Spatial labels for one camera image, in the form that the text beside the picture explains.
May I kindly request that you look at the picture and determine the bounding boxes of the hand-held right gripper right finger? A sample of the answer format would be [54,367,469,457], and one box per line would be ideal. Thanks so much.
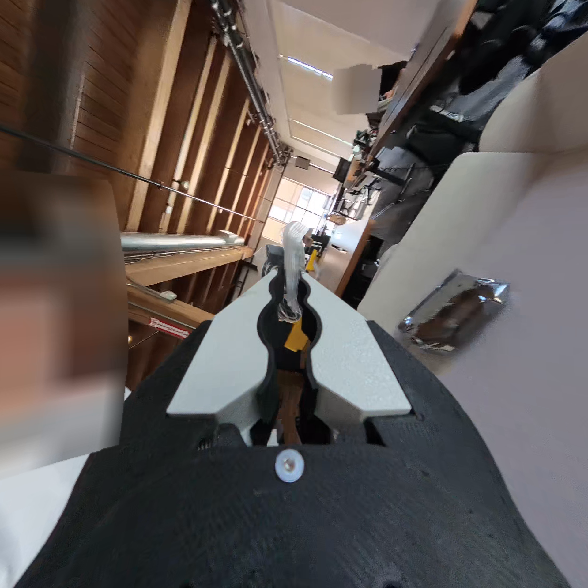
[301,270,413,432]

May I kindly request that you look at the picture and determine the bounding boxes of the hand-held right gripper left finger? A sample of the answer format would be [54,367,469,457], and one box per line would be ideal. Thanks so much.
[165,269,283,447]

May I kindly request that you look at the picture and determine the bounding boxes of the clear zip bag red strip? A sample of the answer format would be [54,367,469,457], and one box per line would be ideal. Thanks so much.
[276,221,307,322]

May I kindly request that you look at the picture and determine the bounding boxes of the yellow object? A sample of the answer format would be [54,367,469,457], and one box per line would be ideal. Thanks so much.
[284,319,308,352]

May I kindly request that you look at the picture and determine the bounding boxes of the person's white t-shirt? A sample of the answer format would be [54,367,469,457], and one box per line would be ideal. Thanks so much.
[0,452,98,588]

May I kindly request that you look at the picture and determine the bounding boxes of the metal ceiling pipes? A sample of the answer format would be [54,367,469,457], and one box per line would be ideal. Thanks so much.
[211,0,295,172]

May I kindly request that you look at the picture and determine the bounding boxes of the chrome latch handle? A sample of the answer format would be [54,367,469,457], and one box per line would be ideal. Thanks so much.
[399,270,511,353]

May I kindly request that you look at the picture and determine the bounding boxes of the metal air duct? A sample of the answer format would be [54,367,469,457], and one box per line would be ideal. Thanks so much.
[120,230,247,265]

